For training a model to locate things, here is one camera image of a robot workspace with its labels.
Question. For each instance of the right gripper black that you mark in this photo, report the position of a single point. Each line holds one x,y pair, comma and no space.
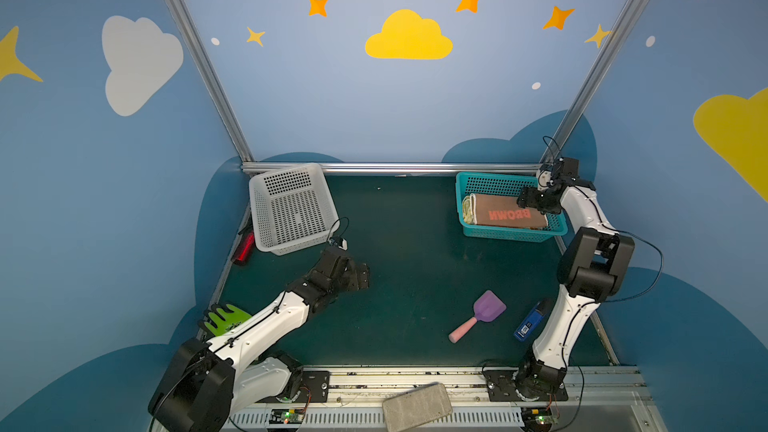
531,198

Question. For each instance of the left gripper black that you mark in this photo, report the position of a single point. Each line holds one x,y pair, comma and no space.
360,275

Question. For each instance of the pink red towel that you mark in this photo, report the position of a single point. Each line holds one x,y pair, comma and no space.
503,211

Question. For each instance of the white plastic basket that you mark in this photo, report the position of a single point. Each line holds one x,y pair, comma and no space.
292,209

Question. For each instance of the yellow teal towel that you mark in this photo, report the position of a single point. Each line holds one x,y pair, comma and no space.
468,209

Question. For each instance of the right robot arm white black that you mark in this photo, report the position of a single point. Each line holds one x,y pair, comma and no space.
590,271

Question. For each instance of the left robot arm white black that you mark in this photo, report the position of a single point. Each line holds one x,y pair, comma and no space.
207,382

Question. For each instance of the teal plastic basket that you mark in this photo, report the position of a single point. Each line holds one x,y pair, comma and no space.
502,185

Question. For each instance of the purple pink toy scoop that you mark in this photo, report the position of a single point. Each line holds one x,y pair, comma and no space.
487,308

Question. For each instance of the green work glove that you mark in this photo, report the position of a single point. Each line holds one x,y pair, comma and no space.
219,319

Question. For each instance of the left green circuit board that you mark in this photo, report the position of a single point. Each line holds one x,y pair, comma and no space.
287,416

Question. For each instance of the green circuit board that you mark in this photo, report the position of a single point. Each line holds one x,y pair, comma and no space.
287,416
538,420

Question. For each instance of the grey sponge block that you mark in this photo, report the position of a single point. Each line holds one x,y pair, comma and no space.
420,406

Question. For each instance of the right green circuit board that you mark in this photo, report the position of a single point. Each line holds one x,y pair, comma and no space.
538,420

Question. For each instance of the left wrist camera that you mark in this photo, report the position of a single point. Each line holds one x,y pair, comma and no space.
338,242

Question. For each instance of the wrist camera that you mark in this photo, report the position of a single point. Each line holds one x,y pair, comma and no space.
564,172
338,242

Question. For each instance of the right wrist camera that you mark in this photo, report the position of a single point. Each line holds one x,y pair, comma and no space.
564,172

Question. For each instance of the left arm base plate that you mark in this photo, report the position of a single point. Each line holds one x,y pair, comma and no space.
302,387

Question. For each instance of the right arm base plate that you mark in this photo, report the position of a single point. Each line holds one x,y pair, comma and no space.
501,387

